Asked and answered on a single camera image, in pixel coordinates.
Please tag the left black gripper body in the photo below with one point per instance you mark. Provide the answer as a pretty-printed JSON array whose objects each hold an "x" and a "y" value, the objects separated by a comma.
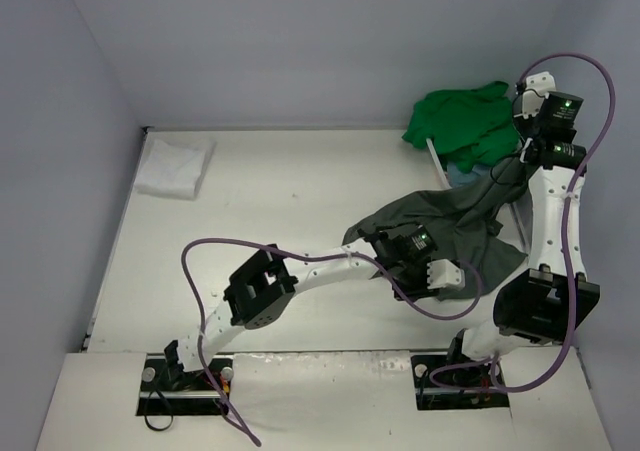
[{"x": 407, "y": 278}]

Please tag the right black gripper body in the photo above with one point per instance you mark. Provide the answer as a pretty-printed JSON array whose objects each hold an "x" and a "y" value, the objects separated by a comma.
[{"x": 523, "y": 124}]

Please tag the grey t shirt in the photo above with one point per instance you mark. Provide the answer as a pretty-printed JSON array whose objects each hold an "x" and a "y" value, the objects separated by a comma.
[{"x": 463, "y": 221}]

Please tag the white t shirt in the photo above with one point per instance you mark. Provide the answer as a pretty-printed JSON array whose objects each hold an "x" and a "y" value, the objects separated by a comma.
[{"x": 174, "y": 171}]

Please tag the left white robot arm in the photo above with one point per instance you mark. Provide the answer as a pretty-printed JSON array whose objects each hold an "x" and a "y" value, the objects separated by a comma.
[{"x": 263, "y": 286}]

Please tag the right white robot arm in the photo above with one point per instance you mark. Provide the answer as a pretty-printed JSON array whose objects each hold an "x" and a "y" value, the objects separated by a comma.
[{"x": 553, "y": 293}]

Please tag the green t shirt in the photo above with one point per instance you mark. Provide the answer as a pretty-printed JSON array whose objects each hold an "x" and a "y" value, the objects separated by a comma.
[{"x": 467, "y": 127}]

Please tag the white laundry basket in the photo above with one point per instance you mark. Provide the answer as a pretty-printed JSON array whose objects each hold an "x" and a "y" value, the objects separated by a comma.
[{"x": 439, "y": 168}]

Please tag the light blue t shirt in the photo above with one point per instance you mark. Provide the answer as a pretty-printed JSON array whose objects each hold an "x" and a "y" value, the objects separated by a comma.
[{"x": 458, "y": 178}]

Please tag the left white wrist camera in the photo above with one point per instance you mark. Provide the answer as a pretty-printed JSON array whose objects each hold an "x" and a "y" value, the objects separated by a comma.
[{"x": 444, "y": 274}]

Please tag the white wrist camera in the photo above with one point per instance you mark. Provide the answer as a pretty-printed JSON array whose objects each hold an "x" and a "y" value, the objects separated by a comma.
[
  {"x": 444, "y": 274},
  {"x": 531, "y": 93}
]

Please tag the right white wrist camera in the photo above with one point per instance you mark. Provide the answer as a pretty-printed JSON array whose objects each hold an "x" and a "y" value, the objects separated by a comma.
[{"x": 531, "y": 93}]

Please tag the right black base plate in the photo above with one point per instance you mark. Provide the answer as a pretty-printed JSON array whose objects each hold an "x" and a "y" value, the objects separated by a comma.
[{"x": 468, "y": 389}]

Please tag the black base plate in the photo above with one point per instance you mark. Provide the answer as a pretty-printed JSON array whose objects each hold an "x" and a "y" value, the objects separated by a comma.
[
  {"x": 468, "y": 389},
  {"x": 192, "y": 394}
]

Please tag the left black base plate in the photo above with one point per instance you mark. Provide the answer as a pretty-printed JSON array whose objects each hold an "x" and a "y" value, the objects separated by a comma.
[{"x": 192, "y": 394}]

